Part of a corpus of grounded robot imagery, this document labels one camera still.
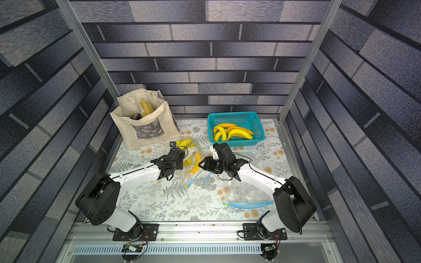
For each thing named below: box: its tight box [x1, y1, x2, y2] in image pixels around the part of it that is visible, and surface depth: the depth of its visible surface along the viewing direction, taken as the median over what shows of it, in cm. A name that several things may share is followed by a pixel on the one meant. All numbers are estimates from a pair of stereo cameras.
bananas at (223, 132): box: [213, 123, 255, 142], surface depth 109 cm
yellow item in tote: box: [140, 97, 155, 118], surface depth 97 cm
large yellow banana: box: [213, 126, 227, 142], surface depth 109 cm
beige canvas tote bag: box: [109, 88, 181, 151], surface depth 98 cm
